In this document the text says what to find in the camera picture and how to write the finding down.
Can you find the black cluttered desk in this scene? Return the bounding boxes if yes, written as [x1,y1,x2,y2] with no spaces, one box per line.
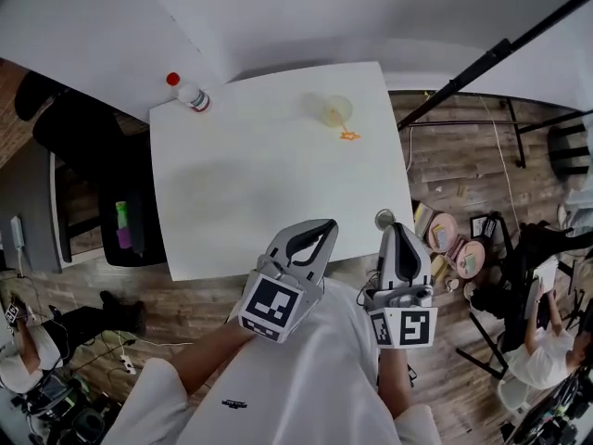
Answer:
[502,377,593,445]

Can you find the grey side table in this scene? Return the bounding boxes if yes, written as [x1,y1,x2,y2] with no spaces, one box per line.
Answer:
[0,150,73,275]

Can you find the white power adapter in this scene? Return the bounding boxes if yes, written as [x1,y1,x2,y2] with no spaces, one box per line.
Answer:
[9,215,25,251]

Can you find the black metal pole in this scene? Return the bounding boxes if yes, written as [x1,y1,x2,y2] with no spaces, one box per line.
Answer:
[397,0,593,132]

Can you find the black metal stand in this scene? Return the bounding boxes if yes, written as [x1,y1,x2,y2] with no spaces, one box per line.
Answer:
[456,210,524,382]

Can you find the black framed card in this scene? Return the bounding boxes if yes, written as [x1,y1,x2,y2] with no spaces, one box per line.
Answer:
[470,211,499,240]

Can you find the black equipment heap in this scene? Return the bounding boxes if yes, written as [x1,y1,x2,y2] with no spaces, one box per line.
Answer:
[13,371,115,445]

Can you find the clear plastic cup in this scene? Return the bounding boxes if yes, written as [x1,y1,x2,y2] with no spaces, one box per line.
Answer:
[301,90,355,128]

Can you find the grey cable grommet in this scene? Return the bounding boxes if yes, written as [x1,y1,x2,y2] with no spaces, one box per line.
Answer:
[374,208,397,231]

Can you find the orange star-tipped straw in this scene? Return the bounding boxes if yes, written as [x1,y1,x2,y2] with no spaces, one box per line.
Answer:
[329,104,363,144]

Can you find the person's right forearm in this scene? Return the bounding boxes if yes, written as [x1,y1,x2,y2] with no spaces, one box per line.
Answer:
[375,346,413,419]

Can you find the person's left forearm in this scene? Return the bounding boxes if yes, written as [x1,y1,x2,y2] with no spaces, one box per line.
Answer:
[173,324,256,396]

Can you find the black office chair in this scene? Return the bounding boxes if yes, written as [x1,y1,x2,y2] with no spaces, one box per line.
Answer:
[32,107,168,268]

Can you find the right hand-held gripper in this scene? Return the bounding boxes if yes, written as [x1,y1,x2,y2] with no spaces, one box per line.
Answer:
[362,222,439,350]

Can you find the brown wooden tray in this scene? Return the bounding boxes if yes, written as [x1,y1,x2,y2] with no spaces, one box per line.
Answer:
[411,201,435,240]

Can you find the white hanging cord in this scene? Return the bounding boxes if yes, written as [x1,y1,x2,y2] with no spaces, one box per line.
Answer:
[479,95,523,231]

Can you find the clear bottle with red cap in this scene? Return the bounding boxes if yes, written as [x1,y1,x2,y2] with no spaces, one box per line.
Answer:
[165,71,213,115]

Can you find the small brown tray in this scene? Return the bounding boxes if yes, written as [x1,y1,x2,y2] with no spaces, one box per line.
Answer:
[430,253,450,280]

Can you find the black slatted stool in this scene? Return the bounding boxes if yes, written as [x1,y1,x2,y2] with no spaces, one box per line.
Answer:
[548,125,592,175]

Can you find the white clipboard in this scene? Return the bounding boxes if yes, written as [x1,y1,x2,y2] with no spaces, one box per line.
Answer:
[523,256,561,320]

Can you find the black metal frame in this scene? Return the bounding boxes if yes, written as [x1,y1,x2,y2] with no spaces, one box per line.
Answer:
[504,97,593,169]

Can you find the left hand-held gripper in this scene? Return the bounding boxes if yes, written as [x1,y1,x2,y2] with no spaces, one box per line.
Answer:
[238,219,339,344]

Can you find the person's white shirt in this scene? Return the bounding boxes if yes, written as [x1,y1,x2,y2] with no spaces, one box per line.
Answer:
[110,278,444,445]

